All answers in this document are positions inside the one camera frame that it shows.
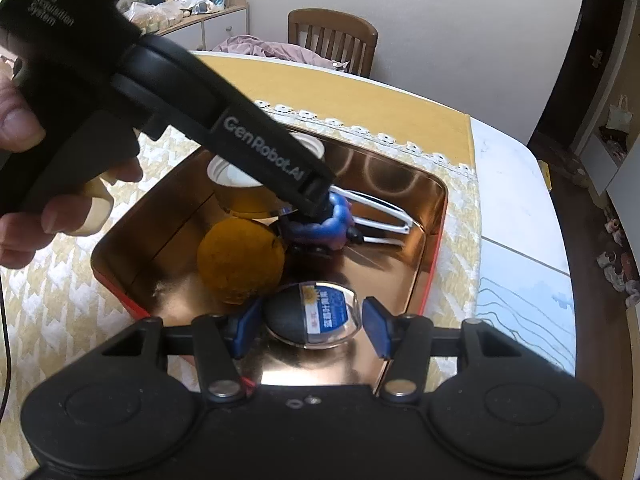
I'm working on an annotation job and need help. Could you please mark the red tin box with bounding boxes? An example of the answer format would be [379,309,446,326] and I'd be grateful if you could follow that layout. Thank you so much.
[90,132,449,392]

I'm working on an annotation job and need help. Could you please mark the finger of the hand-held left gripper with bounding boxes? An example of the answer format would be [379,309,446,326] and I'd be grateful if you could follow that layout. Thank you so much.
[291,177,335,224]

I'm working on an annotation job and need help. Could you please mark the yellow houndstooth placemat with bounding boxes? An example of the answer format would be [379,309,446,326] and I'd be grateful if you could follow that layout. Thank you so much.
[0,52,483,401]

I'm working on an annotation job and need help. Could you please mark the pink cloth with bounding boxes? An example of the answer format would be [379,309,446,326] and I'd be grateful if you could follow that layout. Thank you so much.
[212,35,350,72]

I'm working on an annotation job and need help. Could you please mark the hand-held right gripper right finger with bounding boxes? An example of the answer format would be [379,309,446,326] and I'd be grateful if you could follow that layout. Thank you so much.
[362,297,576,405]

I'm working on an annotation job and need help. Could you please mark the wooden chair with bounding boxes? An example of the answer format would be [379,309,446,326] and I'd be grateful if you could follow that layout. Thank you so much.
[287,8,379,79]

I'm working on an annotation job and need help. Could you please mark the black cable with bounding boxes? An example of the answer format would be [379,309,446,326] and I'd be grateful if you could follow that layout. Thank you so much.
[0,269,14,423]

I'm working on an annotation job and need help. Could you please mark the white wall cabinets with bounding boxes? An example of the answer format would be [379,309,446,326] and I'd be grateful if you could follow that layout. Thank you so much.
[572,20,640,198]

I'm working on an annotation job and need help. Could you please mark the clear plastic bag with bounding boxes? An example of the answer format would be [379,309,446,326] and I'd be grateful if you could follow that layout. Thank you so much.
[121,0,197,32]

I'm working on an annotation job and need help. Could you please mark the white side cabinet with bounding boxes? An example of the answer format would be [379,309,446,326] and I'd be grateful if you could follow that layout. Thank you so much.
[145,0,250,54]

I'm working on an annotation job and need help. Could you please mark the person's left hand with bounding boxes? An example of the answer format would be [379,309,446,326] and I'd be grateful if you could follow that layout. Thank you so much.
[0,76,144,271]

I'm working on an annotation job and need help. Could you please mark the blue purple toy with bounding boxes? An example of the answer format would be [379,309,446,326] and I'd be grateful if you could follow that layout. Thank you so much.
[276,194,362,257]

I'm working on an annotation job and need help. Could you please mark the orange round ball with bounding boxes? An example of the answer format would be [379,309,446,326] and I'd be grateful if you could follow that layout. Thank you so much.
[196,217,286,306]

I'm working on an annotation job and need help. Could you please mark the white sunglasses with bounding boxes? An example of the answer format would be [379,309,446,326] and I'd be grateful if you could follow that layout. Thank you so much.
[329,185,414,249]

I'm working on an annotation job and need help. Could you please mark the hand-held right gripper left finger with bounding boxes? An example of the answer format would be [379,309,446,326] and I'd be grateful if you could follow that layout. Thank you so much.
[47,299,263,405]

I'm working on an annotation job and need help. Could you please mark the row of shoes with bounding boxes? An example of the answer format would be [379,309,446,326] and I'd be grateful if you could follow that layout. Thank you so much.
[596,216,640,310]

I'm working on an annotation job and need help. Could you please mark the white tote bag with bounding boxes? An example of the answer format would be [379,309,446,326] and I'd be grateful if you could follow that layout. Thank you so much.
[604,95,634,132]

